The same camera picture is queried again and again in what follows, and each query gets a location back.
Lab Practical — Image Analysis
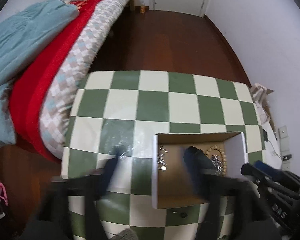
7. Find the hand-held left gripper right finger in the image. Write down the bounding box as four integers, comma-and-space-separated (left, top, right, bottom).
183, 146, 267, 240

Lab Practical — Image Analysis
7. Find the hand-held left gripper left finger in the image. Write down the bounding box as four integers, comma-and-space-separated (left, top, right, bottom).
37, 146, 127, 240

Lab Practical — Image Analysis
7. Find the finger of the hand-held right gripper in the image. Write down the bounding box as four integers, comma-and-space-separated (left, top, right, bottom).
241, 163, 300, 200
254, 160, 300, 189

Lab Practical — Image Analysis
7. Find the silver sparkly chain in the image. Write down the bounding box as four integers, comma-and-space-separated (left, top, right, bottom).
209, 154, 224, 173

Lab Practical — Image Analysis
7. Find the wooden bead bracelet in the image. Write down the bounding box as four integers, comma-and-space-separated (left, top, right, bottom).
204, 146, 227, 178

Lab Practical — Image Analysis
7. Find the silver chain necklace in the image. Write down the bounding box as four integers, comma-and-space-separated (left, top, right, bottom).
158, 144, 169, 172

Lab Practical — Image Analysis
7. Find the clear plastic bag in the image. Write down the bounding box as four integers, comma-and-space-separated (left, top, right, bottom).
101, 119, 154, 158

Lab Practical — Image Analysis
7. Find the brown cardboard box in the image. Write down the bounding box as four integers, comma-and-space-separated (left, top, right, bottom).
249, 82, 277, 133

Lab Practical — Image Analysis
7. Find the green white checkered tablecloth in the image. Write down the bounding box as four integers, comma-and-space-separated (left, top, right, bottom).
61, 70, 266, 240

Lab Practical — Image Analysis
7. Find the diamond pattern quilt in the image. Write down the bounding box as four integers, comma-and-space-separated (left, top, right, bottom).
39, 0, 136, 161

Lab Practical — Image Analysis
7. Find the red blanket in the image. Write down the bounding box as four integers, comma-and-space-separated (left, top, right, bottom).
9, 0, 129, 165

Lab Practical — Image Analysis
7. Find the pink clothes hanger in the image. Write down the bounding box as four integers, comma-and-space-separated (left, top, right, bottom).
0, 179, 10, 206

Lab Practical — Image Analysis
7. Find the light blue blanket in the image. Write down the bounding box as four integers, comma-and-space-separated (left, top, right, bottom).
0, 0, 142, 155

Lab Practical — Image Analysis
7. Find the white cable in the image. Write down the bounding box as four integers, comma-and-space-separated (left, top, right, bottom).
265, 130, 292, 161

